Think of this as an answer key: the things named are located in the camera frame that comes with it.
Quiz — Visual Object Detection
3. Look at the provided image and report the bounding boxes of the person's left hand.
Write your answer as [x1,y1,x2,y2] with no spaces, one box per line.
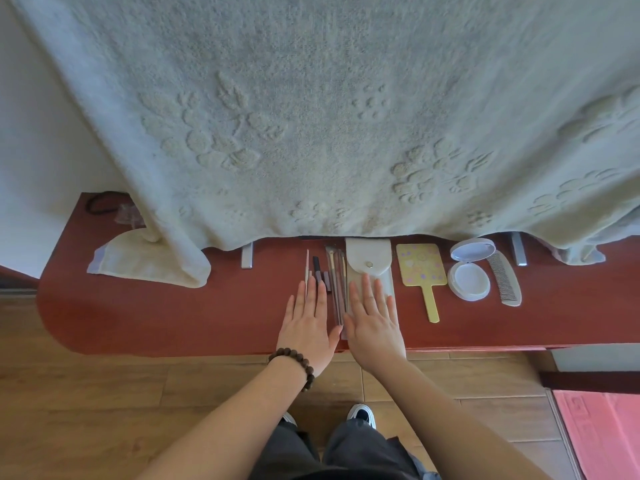
[276,279,344,378]

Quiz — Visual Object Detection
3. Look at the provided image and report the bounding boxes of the person's right hand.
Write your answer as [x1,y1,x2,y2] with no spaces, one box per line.
[342,273,408,368]

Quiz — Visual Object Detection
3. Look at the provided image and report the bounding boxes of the person's left forearm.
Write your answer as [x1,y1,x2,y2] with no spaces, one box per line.
[134,362,307,480]

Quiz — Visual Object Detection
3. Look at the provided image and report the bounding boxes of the person's right forearm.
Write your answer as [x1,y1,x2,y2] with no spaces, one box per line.
[366,356,552,480]

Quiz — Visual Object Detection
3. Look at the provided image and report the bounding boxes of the white snap-button pouch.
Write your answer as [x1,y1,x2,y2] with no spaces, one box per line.
[344,238,399,341]

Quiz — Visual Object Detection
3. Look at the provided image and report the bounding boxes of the yellow hand mirror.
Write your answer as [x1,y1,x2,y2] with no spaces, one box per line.
[396,243,449,324]

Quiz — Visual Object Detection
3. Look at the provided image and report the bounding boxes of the person's black-white right shoe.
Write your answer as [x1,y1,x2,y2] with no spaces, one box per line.
[346,403,377,430]

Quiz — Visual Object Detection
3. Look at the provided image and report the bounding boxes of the white round compact case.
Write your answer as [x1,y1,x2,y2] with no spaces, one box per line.
[447,238,497,302]

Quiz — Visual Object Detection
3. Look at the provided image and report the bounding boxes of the person's grey trousers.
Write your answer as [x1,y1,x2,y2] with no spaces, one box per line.
[249,419,442,480]

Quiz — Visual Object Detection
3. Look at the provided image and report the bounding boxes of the white plastic comb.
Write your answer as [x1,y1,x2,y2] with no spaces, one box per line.
[485,251,523,307]

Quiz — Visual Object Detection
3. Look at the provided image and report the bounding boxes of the small white folded cloth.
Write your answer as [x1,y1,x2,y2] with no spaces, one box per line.
[87,228,212,289]

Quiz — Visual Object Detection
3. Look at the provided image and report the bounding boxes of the large white embossed towel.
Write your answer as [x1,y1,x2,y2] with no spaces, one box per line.
[9,0,640,290]

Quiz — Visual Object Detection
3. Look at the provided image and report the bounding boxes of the clear plastic wrapper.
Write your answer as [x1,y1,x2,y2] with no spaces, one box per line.
[115,204,147,229]

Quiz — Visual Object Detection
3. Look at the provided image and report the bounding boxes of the pink floor mat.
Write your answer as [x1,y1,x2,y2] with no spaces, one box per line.
[552,389,640,480]

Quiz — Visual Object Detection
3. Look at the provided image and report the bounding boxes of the brown-handled makeup brush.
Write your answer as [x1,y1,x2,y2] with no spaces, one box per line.
[334,249,347,325]

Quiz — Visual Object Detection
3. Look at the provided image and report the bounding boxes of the brown wooden bead bracelet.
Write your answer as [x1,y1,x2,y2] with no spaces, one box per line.
[268,348,316,393]

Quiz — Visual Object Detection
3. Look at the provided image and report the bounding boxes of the black hair tie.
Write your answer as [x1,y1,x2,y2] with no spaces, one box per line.
[85,192,132,216]

